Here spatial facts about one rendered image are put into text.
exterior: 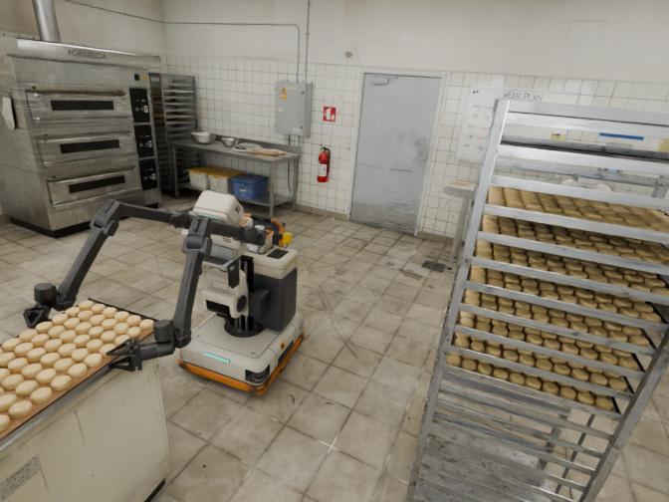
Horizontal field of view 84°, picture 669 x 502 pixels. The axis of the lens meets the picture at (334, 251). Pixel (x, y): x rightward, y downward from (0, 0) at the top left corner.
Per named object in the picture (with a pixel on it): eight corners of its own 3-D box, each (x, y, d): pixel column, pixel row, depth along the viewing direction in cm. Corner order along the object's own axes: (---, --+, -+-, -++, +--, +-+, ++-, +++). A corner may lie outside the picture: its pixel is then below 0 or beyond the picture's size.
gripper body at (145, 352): (136, 372, 131) (159, 367, 134) (131, 349, 126) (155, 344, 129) (136, 360, 136) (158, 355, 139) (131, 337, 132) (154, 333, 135)
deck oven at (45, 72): (64, 246, 410) (16, 37, 330) (1, 223, 454) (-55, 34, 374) (175, 211, 541) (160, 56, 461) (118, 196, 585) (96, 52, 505)
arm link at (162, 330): (192, 342, 143) (172, 339, 145) (188, 313, 140) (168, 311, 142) (171, 358, 132) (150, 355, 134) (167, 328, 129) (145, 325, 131)
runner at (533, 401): (431, 376, 192) (432, 371, 191) (432, 373, 195) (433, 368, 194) (570, 417, 174) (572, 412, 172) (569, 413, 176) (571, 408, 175)
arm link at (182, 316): (214, 240, 153) (191, 239, 156) (206, 235, 148) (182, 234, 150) (193, 348, 143) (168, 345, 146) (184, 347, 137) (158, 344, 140)
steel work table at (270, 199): (172, 198, 598) (166, 134, 559) (205, 189, 658) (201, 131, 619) (272, 223, 528) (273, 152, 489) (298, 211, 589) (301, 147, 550)
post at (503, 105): (405, 499, 171) (499, 98, 103) (406, 493, 173) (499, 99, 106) (411, 502, 170) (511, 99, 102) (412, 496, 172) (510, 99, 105)
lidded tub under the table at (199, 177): (187, 185, 592) (185, 168, 582) (208, 180, 631) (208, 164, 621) (205, 189, 577) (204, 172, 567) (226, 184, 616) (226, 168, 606)
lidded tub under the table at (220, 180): (206, 189, 577) (205, 172, 567) (227, 184, 616) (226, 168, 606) (226, 194, 563) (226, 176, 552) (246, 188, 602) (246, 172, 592)
